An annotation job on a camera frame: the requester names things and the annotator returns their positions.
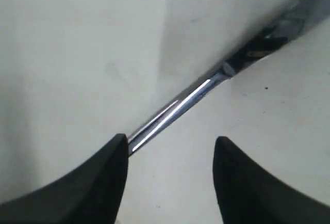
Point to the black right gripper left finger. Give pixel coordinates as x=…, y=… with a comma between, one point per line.
x=91, y=193

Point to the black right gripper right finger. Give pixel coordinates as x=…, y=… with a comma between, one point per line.
x=247, y=193

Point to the silver table knife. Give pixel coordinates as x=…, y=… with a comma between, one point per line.
x=178, y=106

